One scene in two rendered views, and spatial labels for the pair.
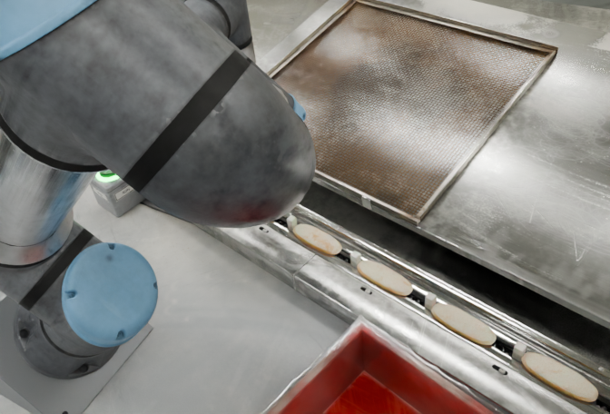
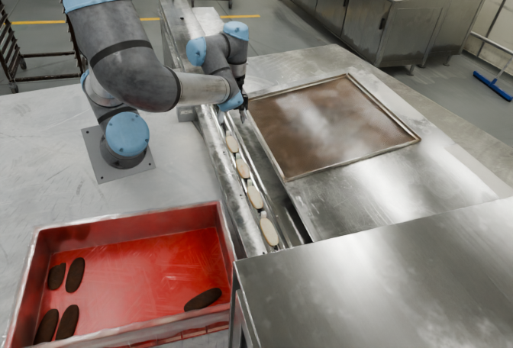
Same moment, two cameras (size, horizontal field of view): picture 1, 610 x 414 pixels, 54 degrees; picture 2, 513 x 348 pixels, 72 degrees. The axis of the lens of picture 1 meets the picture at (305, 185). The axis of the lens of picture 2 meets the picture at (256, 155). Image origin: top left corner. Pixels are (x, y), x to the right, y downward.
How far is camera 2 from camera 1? 0.43 m
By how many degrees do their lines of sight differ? 18
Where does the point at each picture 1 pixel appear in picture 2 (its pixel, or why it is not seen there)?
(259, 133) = (127, 68)
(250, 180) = (120, 82)
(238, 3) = (239, 43)
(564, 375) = not seen: hidden behind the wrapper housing
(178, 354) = (156, 181)
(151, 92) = (98, 38)
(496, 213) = (321, 195)
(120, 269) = (134, 126)
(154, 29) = (109, 20)
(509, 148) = (354, 172)
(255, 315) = (195, 184)
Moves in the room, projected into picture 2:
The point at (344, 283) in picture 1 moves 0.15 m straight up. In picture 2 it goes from (235, 189) to (237, 152)
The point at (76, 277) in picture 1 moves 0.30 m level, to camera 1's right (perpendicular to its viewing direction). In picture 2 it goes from (115, 119) to (208, 155)
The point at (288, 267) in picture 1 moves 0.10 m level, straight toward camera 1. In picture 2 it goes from (219, 171) to (204, 190)
